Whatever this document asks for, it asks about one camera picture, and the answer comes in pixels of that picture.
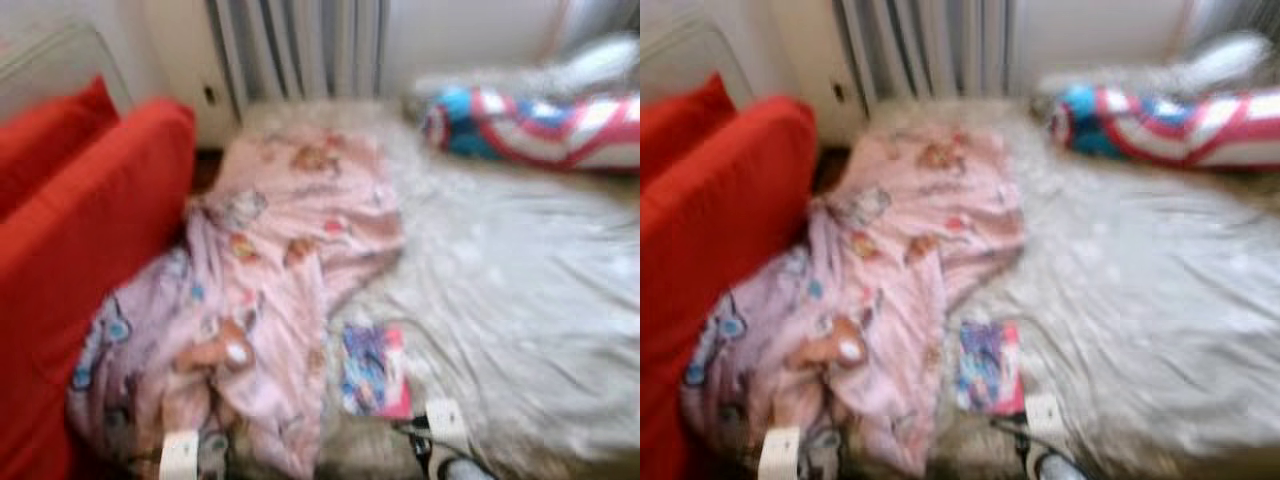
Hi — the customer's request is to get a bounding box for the pink cartoon print blanket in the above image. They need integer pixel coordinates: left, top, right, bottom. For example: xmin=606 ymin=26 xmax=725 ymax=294
xmin=65 ymin=128 xmax=406 ymax=479
xmin=680 ymin=125 xmax=1026 ymax=479

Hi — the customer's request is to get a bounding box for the colourful children's book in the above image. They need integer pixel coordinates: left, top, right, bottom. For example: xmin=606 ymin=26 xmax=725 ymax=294
xmin=955 ymin=320 xmax=1026 ymax=416
xmin=340 ymin=322 xmax=413 ymax=419

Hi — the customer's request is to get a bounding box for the bed with grey floral sheet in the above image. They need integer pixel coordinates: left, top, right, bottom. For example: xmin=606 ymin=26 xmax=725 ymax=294
xmin=850 ymin=95 xmax=1280 ymax=480
xmin=225 ymin=95 xmax=641 ymax=480

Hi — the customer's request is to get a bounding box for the blue red shield print pillow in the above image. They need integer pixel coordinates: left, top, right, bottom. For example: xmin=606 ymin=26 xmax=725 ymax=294
xmin=420 ymin=85 xmax=641 ymax=171
xmin=1050 ymin=83 xmax=1280 ymax=169

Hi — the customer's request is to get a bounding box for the grey striped curtain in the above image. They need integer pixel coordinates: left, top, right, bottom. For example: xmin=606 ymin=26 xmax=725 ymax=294
xmin=205 ymin=0 xmax=391 ymax=111
xmin=835 ymin=0 xmax=1016 ymax=106

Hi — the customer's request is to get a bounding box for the grey bed headboard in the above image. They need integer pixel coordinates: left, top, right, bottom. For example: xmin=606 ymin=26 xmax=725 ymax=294
xmin=0 ymin=25 xmax=131 ymax=126
xmin=640 ymin=20 xmax=756 ymax=106

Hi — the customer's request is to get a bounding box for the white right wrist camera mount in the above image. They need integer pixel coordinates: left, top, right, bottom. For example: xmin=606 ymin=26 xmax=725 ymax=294
xmin=425 ymin=398 xmax=471 ymax=451
xmin=1025 ymin=393 xmax=1066 ymax=446

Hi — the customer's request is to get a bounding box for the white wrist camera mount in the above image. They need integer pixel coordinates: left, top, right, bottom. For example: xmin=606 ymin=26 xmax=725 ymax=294
xmin=1025 ymin=393 xmax=1066 ymax=446
xmin=158 ymin=430 xmax=199 ymax=480
xmin=757 ymin=427 xmax=801 ymax=480
xmin=425 ymin=398 xmax=471 ymax=451

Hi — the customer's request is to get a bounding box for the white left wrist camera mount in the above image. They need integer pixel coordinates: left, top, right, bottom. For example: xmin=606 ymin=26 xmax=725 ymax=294
xmin=158 ymin=430 xmax=199 ymax=480
xmin=757 ymin=427 xmax=801 ymax=480

